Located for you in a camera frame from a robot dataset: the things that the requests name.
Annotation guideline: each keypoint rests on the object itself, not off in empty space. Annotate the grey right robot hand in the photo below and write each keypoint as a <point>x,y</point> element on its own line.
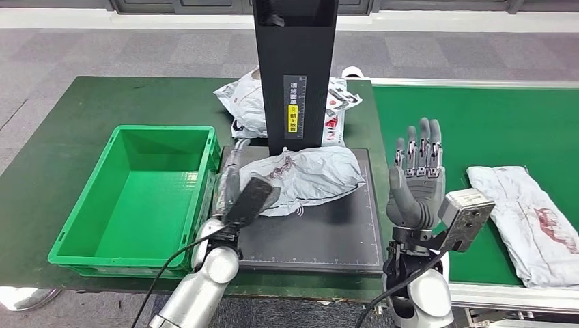
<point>423,199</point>

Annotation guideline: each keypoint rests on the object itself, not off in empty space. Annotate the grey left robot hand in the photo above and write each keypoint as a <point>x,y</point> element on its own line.
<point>228,185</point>

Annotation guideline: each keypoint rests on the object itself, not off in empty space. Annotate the grey plastic mailer parcel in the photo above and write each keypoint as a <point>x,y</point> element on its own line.
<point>316,176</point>
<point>520,217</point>

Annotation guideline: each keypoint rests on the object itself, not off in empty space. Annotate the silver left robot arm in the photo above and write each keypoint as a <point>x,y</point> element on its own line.
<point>203,285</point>

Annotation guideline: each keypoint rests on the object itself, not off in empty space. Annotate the green conveyor belt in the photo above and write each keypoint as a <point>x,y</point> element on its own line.
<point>497,131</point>

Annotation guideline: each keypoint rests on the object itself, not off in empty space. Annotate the black inbound scanner machine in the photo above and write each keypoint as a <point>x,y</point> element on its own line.
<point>294,59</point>

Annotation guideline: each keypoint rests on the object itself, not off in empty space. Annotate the white printed plastic bag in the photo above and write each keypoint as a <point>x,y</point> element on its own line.
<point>242,106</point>

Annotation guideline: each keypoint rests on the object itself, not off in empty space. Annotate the green plastic crate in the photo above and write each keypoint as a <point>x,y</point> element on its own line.
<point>140,212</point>

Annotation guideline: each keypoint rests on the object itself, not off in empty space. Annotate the black yellow ruler label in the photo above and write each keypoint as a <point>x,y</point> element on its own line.
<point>294,120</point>

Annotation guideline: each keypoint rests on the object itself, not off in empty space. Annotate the white roll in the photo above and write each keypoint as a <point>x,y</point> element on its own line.
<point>352,71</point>

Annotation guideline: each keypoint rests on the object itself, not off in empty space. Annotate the round metal floor base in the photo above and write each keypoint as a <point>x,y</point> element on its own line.
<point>25,299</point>

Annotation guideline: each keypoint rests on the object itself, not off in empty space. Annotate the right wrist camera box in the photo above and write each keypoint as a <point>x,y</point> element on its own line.
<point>466,217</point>

